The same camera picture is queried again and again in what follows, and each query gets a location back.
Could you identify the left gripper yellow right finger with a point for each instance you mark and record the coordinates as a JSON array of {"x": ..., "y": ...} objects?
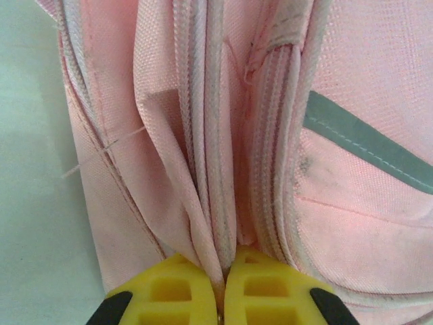
[{"x": 270, "y": 294}]

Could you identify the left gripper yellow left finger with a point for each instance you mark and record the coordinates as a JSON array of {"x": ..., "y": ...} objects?
[{"x": 169, "y": 298}]

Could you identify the pink school backpack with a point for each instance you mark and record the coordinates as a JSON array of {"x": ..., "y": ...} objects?
[{"x": 355, "y": 67}]

